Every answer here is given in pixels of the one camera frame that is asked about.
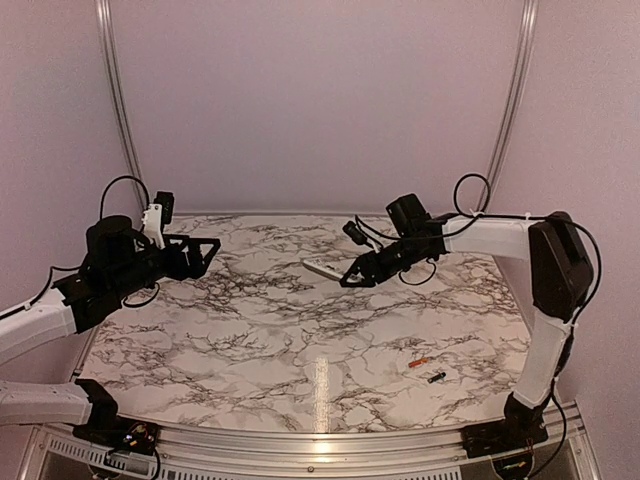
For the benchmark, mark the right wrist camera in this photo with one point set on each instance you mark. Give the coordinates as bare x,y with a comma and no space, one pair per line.
359,237

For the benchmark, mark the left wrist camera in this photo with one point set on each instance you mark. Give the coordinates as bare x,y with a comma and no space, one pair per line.
158,215

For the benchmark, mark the grey remote control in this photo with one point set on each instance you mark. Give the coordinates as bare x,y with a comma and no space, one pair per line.
323,269

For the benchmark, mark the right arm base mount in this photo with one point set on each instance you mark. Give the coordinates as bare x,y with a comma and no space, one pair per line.
496,437

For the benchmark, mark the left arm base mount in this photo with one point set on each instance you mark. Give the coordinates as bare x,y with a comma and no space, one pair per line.
121,434

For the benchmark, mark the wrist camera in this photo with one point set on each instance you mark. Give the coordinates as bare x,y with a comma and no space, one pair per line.
158,215
359,237

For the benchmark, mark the front aluminium rail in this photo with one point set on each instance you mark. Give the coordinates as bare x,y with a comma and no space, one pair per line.
201,453

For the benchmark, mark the left aluminium frame post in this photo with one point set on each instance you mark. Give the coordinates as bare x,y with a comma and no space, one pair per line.
106,32

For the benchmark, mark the black green battery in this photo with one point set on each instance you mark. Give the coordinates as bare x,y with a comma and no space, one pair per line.
438,377

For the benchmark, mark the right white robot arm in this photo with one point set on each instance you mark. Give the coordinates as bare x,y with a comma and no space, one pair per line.
561,276

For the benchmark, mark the orange battery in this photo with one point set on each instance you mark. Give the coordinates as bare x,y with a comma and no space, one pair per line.
417,363

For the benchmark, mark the right aluminium frame post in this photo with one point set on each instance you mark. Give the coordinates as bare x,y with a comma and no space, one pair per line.
515,93

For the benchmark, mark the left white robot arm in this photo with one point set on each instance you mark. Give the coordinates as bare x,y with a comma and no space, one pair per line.
28,326

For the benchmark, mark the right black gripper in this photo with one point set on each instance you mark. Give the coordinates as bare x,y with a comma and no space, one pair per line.
364,264

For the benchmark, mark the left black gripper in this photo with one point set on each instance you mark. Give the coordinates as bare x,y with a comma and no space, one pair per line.
194,267

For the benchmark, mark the aluminium frame post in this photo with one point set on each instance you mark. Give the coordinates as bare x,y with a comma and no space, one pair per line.
515,93
106,32

